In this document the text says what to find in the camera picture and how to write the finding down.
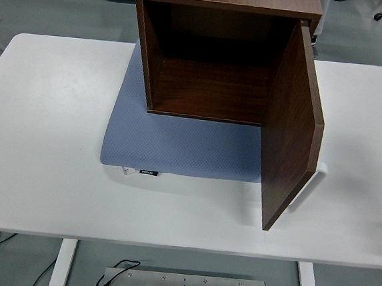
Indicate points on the brown wooden cabinet door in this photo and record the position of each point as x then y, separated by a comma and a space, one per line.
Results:
289, 131

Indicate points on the person's leg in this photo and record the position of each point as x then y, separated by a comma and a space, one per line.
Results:
326, 7

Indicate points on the dark mat label tag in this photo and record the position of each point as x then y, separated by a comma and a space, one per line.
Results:
149, 172

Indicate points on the brown wooden cabinet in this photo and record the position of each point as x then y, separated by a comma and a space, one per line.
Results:
213, 84

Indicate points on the white paper mat tag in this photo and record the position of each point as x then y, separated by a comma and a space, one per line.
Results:
127, 170

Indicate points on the small grey floor plate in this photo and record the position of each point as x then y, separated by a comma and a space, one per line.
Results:
316, 53

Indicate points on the blue-grey perforated mat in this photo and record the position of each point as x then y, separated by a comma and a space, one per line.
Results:
164, 144

